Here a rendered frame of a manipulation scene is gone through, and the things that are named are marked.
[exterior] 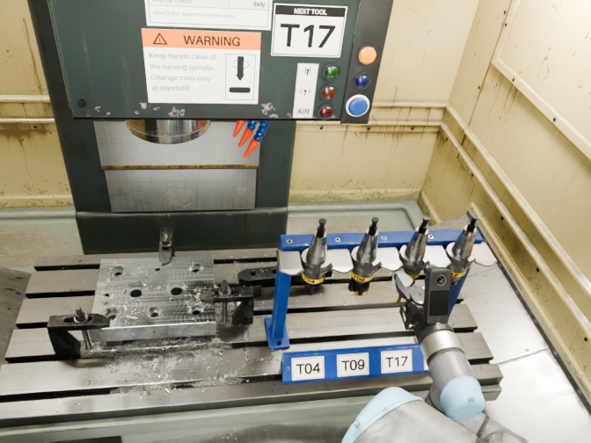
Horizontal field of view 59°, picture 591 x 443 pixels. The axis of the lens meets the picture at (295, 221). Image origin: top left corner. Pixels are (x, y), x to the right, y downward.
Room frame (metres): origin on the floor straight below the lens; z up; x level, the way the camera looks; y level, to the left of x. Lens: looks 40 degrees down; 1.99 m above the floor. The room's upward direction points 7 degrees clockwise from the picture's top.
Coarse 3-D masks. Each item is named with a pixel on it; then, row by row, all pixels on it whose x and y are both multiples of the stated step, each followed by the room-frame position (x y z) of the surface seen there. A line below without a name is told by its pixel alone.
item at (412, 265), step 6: (402, 246) 0.87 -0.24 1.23; (402, 252) 0.85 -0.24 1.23; (426, 252) 0.86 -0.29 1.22; (402, 258) 0.84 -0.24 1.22; (408, 258) 0.83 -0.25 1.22; (426, 258) 0.84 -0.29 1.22; (408, 264) 0.83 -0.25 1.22; (414, 264) 0.82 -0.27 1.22; (420, 264) 0.84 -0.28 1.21; (426, 264) 0.84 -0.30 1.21; (408, 270) 0.82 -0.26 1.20; (414, 270) 0.82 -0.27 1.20
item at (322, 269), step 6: (306, 252) 0.81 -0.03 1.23; (306, 258) 0.80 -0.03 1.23; (330, 258) 0.80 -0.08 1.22; (306, 264) 0.78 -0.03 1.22; (312, 264) 0.78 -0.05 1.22; (324, 264) 0.79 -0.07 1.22; (330, 264) 0.80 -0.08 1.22; (306, 270) 0.78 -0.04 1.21; (312, 270) 0.77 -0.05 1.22; (318, 270) 0.78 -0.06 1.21; (324, 270) 0.79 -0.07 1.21
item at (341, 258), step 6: (330, 252) 0.83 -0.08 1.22; (336, 252) 0.84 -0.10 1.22; (342, 252) 0.84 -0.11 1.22; (348, 252) 0.84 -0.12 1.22; (336, 258) 0.82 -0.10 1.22; (342, 258) 0.82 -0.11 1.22; (348, 258) 0.82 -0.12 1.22; (336, 264) 0.80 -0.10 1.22; (342, 264) 0.80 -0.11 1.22; (348, 264) 0.80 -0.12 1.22; (336, 270) 0.78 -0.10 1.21; (342, 270) 0.79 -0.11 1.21; (348, 270) 0.79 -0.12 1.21
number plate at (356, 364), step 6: (342, 354) 0.76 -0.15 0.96; (348, 354) 0.76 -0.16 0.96; (354, 354) 0.77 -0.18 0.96; (360, 354) 0.77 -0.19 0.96; (366, 354) 0.77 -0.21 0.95; (342, 360) 0.75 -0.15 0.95; (348, 360) 0.76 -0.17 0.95; (354, 360) 0.76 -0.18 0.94; (360, 360) 0.76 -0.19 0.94; (366, 360) 0.76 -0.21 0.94; (342, 366) 0.74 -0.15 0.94; (348, 366) 0.75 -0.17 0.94; (354, 366) 0.75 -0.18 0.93; (360, 366) 0.75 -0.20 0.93; (366, 366) 0.76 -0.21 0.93; (342, 372) 0.74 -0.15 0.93; (348, 372) 0.74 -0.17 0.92; (354, 372) 0.74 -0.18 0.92; (360, 372) 0.74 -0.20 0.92; (366, 372) 0.75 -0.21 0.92
